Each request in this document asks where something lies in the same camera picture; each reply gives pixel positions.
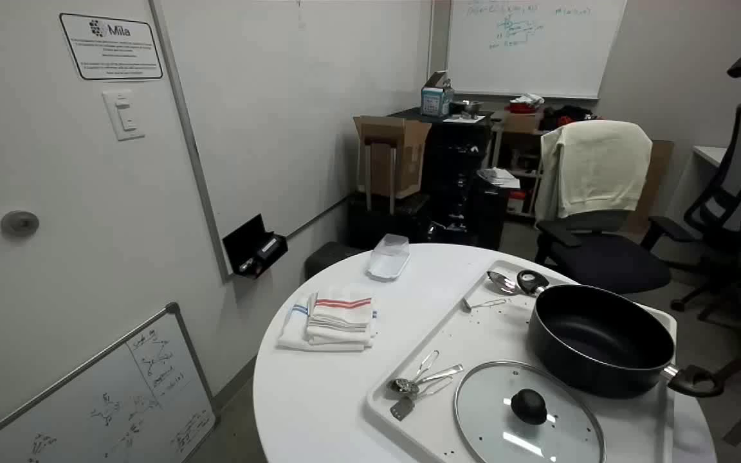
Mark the glass pot lid black knob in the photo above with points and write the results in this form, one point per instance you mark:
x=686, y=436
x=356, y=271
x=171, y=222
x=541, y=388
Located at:
x=491, y=420

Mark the cream cloth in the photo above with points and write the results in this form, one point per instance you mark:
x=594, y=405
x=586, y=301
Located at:
x=598, y=167

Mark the black bag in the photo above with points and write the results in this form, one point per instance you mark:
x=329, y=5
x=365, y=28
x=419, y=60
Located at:
x=568, y=115

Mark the whiteboard with green writing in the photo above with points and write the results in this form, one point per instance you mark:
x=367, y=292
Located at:
x=541, y=60

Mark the red item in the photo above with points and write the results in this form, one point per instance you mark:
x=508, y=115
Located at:
x=524, y=109

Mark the wooden shelf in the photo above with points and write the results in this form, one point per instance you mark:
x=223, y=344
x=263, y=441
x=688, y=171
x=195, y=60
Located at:
x=522, y=123

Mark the black office chair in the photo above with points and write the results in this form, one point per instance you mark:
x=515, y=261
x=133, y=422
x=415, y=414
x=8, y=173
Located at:
x=612, y=261

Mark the white papers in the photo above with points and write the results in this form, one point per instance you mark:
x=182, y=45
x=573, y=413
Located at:
x=501, y=179

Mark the black cabinet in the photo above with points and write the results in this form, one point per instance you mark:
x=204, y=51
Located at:
x=457, y=181

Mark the blue tissue box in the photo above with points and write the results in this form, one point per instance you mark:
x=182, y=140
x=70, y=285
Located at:
x=436, y=100

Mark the brown cardboard box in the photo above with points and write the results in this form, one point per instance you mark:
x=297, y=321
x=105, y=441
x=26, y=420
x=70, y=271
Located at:
x=398, y=157

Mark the black storage case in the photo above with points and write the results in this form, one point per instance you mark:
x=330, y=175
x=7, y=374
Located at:
x=384, y=222

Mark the clear plastic container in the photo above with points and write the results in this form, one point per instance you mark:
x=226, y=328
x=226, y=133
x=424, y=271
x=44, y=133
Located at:
x=388, y=258

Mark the metal kitchen hand tool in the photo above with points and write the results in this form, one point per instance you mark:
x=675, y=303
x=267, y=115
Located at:
x=406, y=387

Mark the folded white cloth red stripes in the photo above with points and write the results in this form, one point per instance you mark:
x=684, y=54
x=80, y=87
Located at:
x=342, y=312

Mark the black marker holder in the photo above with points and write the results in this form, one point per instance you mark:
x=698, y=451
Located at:
x=245, y=244

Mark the small whiteboard with drawings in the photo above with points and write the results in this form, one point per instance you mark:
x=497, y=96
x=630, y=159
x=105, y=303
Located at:
x=114, y=401

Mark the large wall whiteboard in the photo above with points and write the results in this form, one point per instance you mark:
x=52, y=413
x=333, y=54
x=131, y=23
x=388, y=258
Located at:
x=302, y=104

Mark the white light switch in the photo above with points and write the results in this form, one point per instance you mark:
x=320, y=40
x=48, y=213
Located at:
x=123, y=115

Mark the white wall sign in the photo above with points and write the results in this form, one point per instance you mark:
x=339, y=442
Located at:
x=114, y=47

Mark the round grey wall knob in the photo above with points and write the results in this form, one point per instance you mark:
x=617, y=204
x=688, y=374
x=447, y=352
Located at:
x=19, y=222

